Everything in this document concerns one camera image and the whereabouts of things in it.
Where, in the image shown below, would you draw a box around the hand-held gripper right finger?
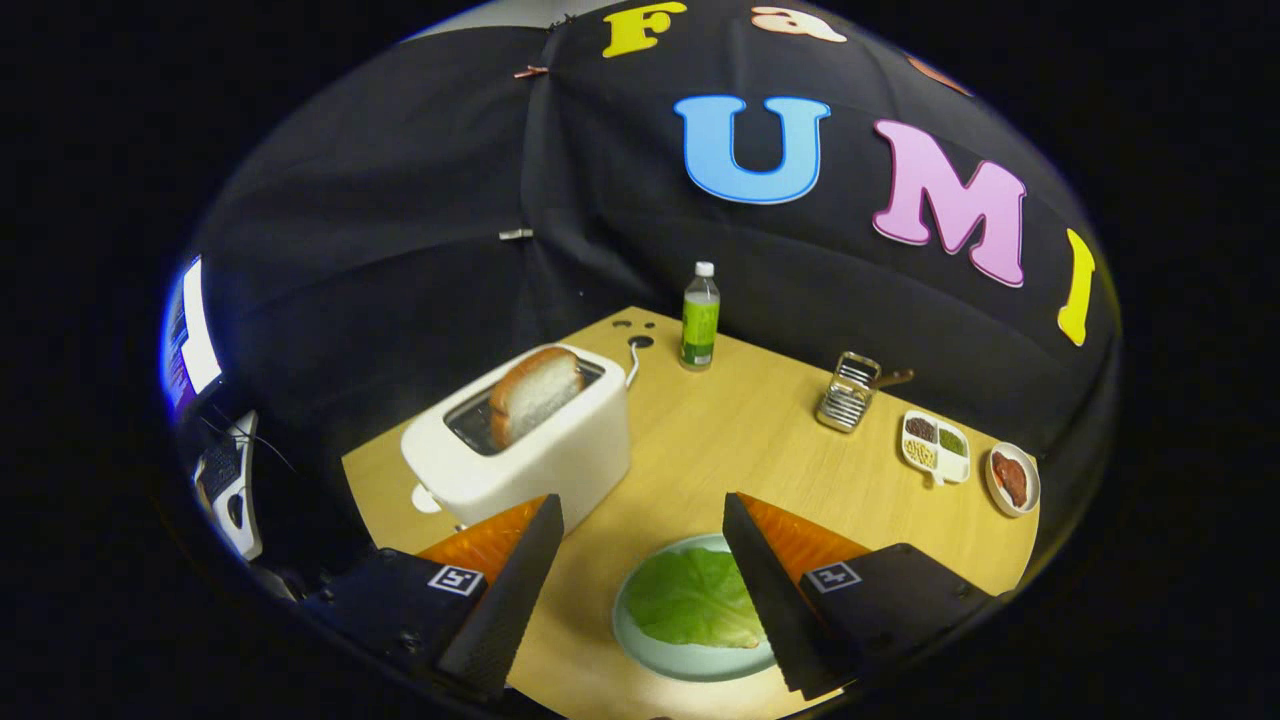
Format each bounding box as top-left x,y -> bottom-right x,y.
722,491 -> 996,701

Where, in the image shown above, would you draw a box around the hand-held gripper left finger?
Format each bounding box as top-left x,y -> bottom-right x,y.
300,493 -> 566,701

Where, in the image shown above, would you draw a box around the green lettuce leaf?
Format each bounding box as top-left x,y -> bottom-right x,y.
625,546 -> 766,650

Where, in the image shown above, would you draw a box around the toasted bread slice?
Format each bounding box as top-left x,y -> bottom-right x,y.
488,346 -> 588,451

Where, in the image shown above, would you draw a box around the pale green round plate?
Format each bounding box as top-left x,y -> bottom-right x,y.
611,533 -> 791,683

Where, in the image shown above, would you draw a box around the white toaster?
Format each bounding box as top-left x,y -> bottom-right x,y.
400,343 -> 633,536

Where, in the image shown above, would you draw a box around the white divided dish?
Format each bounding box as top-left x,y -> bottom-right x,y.
900,409 -> 972,488

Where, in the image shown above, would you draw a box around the red meat slices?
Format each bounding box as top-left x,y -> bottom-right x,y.
992,451 -> 1029,508

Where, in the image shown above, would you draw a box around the white and black device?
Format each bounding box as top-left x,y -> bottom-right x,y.
193,410 -> 264,562

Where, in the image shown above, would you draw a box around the green drink bottle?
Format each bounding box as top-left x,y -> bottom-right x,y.
679,261 -> 722,372

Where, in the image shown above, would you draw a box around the white oval plate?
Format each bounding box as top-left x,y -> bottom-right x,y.
985,441 -> 1042,518

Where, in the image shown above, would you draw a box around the computer monitor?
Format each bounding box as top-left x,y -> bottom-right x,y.
160,255 -> 223,413

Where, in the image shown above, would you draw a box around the black backdrop cloth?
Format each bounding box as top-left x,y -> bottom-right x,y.
185,0 -> 1121,566

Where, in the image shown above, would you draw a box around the metal wire utensil holder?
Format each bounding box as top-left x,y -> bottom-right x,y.
815,351 -> 882,434

